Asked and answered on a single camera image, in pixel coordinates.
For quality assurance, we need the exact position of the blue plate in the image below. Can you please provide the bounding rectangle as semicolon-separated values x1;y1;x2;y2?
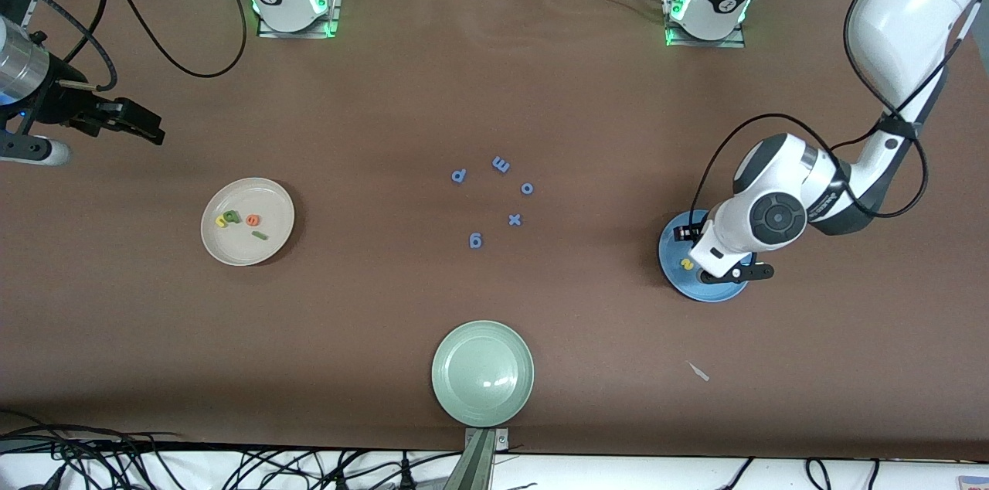
658;210;754;303

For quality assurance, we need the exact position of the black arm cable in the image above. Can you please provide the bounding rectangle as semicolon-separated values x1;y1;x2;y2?
690;0;989;232
0;0;248;93

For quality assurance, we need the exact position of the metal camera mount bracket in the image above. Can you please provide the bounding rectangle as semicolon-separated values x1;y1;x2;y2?
444;428;511;490

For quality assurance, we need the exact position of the brown table cover sheet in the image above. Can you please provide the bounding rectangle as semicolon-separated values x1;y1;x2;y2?
0;0;989;461

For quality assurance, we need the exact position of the black floor cable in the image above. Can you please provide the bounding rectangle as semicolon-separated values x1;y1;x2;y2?
0;424;202;468
717;458;756;490

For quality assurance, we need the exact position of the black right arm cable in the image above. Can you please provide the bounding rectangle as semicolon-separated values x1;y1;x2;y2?
0;0;248;93

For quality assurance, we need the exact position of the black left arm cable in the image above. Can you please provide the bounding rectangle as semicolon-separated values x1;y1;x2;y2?
690;0;989;232

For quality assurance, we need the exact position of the pale green plate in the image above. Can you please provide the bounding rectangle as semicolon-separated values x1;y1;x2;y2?
431;320;535;427

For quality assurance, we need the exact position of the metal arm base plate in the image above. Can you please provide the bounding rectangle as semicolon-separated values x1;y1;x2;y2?
257;0;342;39
664;0;746;49

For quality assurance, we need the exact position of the beige brown plate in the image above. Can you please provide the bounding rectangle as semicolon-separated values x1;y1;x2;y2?
201;178;295;267

